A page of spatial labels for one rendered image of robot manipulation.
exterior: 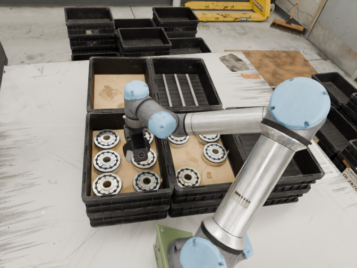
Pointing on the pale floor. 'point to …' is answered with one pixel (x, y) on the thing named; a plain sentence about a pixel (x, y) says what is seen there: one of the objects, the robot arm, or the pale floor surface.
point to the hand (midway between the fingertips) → (136, 160)
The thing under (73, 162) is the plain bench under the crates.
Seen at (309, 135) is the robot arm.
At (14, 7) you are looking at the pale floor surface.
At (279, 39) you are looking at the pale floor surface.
